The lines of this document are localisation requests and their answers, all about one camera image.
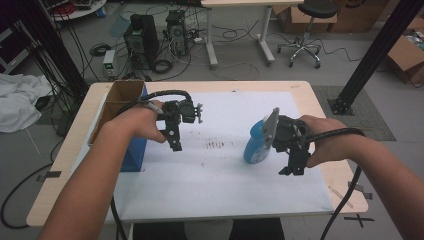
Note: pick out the black metal frame post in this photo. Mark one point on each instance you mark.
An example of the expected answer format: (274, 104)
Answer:
(376, 50)

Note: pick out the thin wooden stick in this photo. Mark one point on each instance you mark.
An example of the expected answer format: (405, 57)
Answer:
(340, 196)

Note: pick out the black swivel stool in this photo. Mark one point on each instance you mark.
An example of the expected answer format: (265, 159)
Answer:
(313, 10)

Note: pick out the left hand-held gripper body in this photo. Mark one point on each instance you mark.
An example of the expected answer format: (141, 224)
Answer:
(173, 111)

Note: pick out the white power strip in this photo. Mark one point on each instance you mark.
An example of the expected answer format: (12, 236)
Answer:
(198, 40)

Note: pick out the round white table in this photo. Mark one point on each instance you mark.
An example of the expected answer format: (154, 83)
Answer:
(83, 11)

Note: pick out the white cloth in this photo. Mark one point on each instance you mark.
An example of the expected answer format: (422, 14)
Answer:
(16, 100)

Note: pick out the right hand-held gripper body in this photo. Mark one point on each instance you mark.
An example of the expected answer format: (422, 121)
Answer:
(288, 135)

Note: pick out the person's right hand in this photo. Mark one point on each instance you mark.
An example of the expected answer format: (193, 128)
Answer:
(328, 146)

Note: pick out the white power supply unit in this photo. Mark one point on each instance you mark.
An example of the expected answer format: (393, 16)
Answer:
(109, 63)

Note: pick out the person's dark trousers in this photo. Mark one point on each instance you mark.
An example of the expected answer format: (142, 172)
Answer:
(156, 231)

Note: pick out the person's left hand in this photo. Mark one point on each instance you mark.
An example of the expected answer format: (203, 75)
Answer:
(140, 123)

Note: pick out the white-legged wooden desk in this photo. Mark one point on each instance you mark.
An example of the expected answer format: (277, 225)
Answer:
(210, 33)

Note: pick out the grey floor mat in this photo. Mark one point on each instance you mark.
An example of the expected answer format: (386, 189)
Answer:
(366, 116)

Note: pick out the blue spray bottle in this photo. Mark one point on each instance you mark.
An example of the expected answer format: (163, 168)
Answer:
(255, 150)

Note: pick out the grey tape strip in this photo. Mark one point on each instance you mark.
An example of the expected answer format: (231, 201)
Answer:
(50, 175)
(365, 194)

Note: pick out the grey cylindrical plug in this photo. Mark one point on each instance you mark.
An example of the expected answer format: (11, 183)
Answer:
(155, 106)

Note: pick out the blue cardboard box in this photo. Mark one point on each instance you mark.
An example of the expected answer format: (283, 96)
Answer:
(125, 91)

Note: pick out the large black computer tower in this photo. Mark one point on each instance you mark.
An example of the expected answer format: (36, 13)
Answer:
(141, 43)

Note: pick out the open brown cardboard box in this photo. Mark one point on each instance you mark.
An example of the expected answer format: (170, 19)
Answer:
(405, 56)

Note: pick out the small black computer tower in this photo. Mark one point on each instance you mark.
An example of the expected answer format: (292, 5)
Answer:
(177, 31)

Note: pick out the white foam board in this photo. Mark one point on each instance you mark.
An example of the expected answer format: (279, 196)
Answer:
(233, 186)

